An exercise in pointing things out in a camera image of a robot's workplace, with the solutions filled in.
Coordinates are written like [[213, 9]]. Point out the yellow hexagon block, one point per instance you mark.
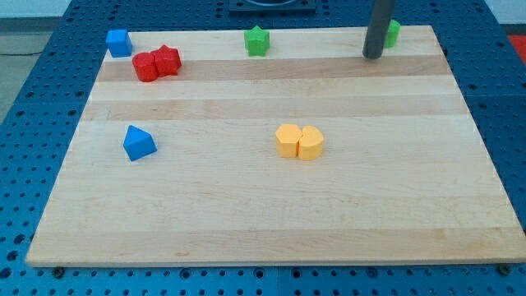
[[287, 138]]

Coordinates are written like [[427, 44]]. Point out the blue cube block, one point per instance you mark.
[[119, 43]]

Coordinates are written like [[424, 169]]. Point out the yellow heart block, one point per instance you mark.
[[310, 145]]

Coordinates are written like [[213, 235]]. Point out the wooden board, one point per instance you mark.
[[404, 177]]

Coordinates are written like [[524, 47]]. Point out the green star block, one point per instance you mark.
[[256, 41]]

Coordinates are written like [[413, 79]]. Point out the blue triangular prism block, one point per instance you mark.
[[138, 143]]

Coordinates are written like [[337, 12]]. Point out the red star block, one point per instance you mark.
[[167, 61]]

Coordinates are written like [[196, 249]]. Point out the red cylinder block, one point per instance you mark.
[[145, 67]]

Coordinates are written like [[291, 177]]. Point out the green cylinder block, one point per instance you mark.
[[392, 34]]

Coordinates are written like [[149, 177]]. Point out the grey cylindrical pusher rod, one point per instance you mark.
[[374, 42]]

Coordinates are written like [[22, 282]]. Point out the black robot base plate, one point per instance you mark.
[[271, 5]]

